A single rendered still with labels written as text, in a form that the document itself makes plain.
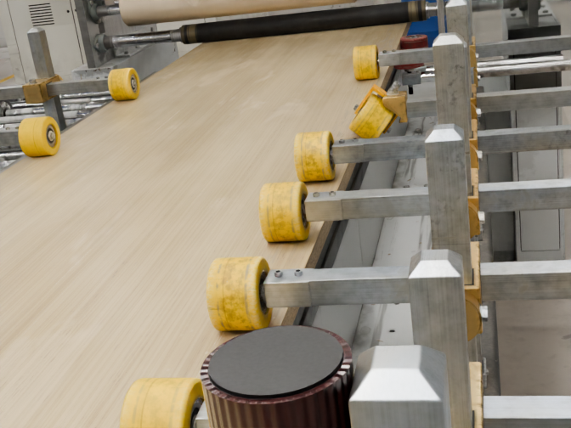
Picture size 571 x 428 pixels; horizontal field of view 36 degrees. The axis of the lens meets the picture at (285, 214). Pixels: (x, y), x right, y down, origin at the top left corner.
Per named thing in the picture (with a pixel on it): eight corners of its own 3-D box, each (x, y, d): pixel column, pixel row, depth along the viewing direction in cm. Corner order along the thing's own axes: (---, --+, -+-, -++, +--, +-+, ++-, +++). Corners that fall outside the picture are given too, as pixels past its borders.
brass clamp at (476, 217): (483, 202, 118) (482, 166, 116) (485, 241, 105) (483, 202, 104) (438, 205, 119) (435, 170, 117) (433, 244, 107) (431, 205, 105)
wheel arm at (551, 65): (571, 71, 227) (571, 55, 225) (573, 75, 224) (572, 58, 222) (403, 86, 237) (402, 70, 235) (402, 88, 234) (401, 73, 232)
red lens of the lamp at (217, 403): (365, 369, 37) (360, 323, 36) (347, 456, 32) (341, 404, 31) (229, 370, 38) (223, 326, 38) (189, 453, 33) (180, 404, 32)
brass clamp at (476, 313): (487, 283, 95) (484, 239, 93) (489, 344, 83) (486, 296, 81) (429, 284, 96) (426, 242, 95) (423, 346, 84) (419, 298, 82)
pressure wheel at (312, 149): (327, 174, 136) (336, 184, 144) (326, 125, 137) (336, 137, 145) (291, 177, 137) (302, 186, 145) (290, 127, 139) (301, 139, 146)
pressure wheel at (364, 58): (375, 59, 203) (379, 85, 209) (375, 37, 208) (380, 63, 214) (349, 62, 205) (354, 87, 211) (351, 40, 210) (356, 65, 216)
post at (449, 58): (483, 381, 119) (463, 30, 103) (483, 396, 116) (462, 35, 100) (457, 381, 120) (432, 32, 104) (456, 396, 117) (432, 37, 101)
